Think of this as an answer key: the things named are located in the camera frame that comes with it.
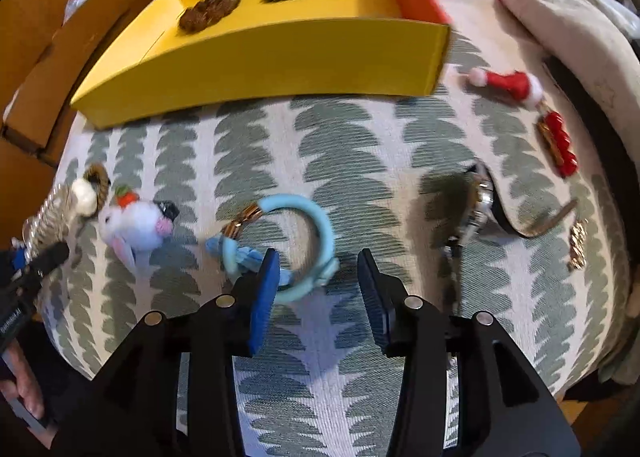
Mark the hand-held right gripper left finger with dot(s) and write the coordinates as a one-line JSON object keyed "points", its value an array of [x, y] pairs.
{"points": [[262, 297]]}

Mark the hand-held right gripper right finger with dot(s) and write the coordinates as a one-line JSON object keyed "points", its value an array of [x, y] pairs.
{"points": [[372, 297]]}

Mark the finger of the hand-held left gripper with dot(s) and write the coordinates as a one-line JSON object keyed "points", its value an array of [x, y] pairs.
{"points": [[45, 261]]}

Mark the yellow cardboard box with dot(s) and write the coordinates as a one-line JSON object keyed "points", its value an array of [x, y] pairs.
{"points": [[280, 57]]}

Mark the santa hat hair clip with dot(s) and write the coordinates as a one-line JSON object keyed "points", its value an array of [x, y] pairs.
{"points": [[507, 83]]}

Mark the person's left hand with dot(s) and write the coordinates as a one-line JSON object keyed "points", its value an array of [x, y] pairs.
{"points": [[25, 394]]}

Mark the green patterned bedsheet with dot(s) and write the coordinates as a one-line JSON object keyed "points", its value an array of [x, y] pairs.
{"points": [[350, 147]]}

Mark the wooden wardrobe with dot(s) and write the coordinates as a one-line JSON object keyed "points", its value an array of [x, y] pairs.
{"points": [[40, 37]]}

